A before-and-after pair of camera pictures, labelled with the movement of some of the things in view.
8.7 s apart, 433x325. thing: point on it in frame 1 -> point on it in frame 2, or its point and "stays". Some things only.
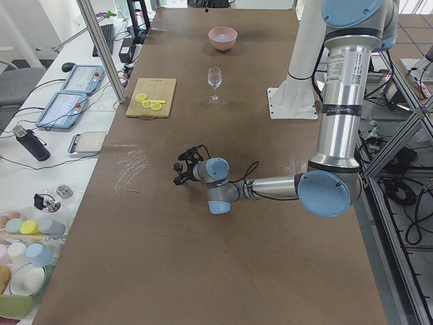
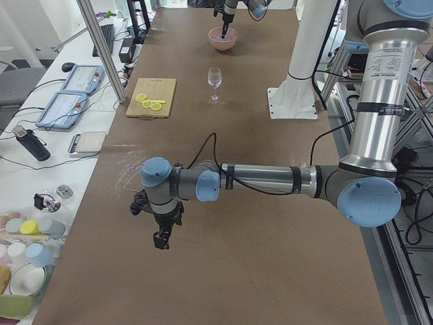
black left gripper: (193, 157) -> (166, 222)
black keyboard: (108, 32) stays
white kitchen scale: (84, 145) stays
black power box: (127, 50) stays
